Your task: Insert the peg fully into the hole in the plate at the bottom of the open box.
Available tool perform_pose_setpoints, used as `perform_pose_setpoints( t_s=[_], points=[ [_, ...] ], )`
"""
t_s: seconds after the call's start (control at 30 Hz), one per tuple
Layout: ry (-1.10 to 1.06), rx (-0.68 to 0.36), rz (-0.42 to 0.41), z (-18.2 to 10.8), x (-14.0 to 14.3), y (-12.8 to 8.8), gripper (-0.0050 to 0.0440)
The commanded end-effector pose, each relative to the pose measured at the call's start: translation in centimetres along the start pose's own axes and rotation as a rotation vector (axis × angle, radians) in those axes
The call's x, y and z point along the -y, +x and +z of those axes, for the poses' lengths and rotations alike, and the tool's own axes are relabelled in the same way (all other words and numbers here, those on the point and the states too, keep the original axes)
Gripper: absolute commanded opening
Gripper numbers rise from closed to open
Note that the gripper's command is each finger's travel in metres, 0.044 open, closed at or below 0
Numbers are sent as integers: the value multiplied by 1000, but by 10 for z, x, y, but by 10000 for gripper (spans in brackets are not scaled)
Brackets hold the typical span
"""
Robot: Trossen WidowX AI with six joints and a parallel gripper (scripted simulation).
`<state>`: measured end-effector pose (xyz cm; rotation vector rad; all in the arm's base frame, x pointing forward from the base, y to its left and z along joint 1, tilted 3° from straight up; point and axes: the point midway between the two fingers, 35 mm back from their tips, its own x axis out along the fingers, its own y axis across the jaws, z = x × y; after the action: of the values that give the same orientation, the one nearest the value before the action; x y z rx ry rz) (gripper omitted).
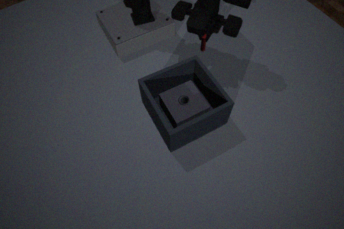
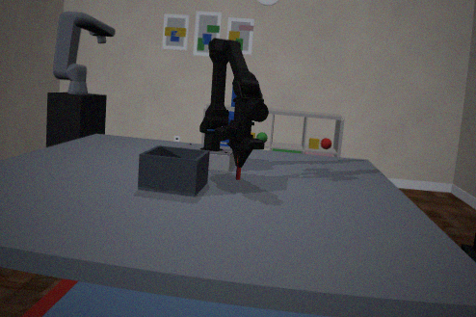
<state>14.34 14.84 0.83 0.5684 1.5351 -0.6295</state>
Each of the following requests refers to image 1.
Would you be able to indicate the dark red cylinder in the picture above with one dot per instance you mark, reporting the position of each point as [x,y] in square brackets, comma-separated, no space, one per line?
[203,42]

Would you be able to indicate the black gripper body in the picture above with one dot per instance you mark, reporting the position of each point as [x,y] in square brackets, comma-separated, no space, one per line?
[231,25]

